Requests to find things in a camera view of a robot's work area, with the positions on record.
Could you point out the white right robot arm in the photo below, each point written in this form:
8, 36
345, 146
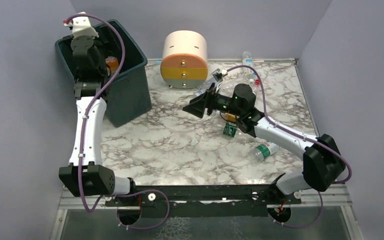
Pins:
322, 162

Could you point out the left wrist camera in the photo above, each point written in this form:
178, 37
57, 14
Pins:
81, 26

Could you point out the round drawer cabinet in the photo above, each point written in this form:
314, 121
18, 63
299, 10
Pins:
184, 63

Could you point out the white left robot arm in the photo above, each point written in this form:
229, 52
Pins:
85, 174

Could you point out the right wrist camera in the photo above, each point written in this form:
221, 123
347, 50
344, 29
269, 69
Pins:
218, 74

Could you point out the dark green plastic bin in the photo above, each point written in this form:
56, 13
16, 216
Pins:
128, 95

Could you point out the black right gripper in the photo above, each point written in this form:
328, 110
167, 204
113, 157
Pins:
210, 102

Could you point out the clear bottle blue cap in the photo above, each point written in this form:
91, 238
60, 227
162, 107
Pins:
207, 84

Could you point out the red label bottle red cap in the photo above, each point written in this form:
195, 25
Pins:
256, 86

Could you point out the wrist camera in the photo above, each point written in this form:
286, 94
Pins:
218, 74
81, 26

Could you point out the brown tea bottle red label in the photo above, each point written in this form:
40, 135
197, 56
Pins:
231, 118

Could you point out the orange label juice bottle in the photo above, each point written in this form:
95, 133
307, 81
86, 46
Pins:
112, 65

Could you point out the green label bottle dark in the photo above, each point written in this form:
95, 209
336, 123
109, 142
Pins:
232, 129

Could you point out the clear bottle blue white label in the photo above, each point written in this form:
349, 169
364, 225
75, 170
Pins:
247, 60

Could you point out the green label water bottle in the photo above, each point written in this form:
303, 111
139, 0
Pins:
265, 150

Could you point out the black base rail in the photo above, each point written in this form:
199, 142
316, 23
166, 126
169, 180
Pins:
199, 201

